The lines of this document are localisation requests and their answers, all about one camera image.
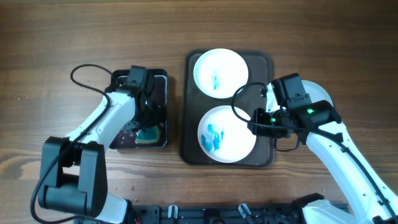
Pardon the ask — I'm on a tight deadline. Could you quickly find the small black water tray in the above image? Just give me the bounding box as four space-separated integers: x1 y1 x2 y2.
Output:
109 69 168 150

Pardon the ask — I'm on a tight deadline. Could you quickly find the green yellow sponge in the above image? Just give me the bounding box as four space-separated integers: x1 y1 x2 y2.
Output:
135 126 161 144

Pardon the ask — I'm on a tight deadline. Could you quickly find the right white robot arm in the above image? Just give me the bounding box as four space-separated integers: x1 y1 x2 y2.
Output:
248 100 397 223

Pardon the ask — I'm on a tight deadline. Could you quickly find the large dark serving tray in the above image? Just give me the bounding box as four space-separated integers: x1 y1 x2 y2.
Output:
179 49 275 169

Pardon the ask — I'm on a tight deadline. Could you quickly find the white plate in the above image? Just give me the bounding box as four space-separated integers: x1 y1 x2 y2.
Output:
266 80 341 128
193 49 249 99
197 105 256 163

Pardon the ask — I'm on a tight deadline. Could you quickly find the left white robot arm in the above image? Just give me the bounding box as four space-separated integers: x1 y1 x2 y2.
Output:
30 90 166 223

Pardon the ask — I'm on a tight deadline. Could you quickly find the right black cable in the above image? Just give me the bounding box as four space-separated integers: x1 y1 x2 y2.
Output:
231 82 398 222

